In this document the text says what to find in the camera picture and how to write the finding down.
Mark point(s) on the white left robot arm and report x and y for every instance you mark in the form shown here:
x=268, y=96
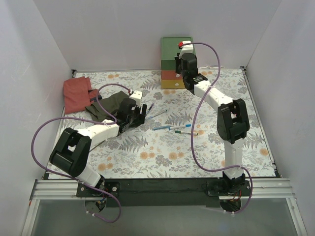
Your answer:
x=71, y=152

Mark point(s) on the green top drawer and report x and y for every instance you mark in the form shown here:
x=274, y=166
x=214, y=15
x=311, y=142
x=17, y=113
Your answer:
x=168, y=64

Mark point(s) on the floral table mat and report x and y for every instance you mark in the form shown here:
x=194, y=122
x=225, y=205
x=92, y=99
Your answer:
x=141, y=152

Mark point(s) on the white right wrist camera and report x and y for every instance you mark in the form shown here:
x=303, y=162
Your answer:
x=185, y=47

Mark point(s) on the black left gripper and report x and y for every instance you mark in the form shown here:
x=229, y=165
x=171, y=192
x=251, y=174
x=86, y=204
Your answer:
x=138, y=117

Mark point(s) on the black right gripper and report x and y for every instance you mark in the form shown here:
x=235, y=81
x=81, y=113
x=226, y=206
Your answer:
x=177, y=65

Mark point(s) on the light blue pen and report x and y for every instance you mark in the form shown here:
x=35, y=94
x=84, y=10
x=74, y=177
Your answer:
x=161, y=127

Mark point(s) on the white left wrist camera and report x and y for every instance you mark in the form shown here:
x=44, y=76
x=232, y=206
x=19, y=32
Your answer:
x=137, y=96

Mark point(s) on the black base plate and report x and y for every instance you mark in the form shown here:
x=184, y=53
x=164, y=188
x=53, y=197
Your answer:
x=146, y=192

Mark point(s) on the green red yellow drawer box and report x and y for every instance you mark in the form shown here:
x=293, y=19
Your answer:
x=169, y=46

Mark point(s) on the blue long nib marker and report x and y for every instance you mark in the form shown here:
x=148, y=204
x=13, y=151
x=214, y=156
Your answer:
x=157, y=114

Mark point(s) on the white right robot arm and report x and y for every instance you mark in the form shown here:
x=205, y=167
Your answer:
x=232, y=120

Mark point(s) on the dark green cloth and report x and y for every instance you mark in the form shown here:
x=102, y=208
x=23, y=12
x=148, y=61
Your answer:
x=106, y=109

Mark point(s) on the red drawer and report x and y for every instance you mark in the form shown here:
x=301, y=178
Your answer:
x=170, y=75

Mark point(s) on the red cloth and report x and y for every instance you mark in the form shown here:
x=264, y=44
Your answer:
x=78, y=94

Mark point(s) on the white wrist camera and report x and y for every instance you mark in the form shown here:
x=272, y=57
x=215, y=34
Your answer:
x=185, y=47
x=137, y=96

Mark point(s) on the aluminium front rail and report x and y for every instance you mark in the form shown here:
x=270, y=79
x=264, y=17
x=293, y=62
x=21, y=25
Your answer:
x=262, y=188

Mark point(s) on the white marker green cap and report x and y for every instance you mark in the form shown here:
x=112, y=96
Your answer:
x=186, y=132

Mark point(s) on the yellow bottom drawer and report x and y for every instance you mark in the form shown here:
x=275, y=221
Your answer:
x=172, y=84

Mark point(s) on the white marker blue cap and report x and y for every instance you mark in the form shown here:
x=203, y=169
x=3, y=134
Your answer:
x=179, y=126

